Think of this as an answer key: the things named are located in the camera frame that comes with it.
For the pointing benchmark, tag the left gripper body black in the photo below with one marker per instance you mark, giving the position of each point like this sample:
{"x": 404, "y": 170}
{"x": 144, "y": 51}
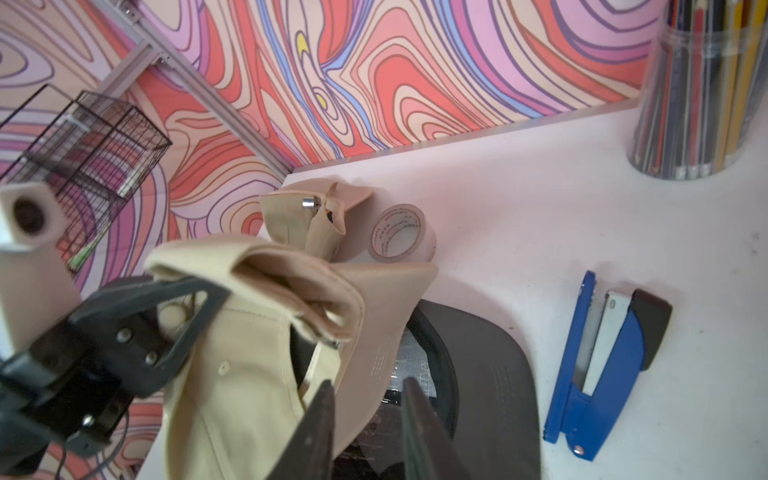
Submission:
{"x": 55, "y": 391}

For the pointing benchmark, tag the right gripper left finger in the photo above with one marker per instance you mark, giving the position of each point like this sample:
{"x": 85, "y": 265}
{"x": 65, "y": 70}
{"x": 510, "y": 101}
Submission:
{"x": 309, "y": 453}

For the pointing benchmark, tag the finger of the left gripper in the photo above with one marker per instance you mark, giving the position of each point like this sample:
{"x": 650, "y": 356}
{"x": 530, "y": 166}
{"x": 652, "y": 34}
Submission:
{"x": 120, "y": 323}

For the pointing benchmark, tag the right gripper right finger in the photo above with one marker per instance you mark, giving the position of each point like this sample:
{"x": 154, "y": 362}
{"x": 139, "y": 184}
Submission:
{"x": 427, "y": 450}

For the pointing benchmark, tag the dark grey cap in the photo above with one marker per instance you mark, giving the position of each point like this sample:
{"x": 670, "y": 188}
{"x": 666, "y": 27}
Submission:
{"x": 478, "y": 382}

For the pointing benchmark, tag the beige cap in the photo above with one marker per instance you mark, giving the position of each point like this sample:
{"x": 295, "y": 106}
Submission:
{"x": 291, "y": 322}
{"x": 310, "y": 215}

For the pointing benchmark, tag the clear tape roll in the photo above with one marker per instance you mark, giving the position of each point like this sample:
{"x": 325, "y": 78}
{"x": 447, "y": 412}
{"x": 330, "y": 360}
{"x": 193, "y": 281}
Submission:
{"x": 402, "y": 234}

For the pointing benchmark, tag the pencil cup with pencils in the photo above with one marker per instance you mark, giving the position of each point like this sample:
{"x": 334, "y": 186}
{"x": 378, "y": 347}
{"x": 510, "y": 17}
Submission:
{"x": 704, "y": 86}

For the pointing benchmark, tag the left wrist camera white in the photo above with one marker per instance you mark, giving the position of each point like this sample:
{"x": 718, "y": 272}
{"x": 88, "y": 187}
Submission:
{"x": 37, "y": 289}

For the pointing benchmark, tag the black wire basket left wall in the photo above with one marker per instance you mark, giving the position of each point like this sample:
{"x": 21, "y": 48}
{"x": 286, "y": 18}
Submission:
{"x": 94, "y": 151}

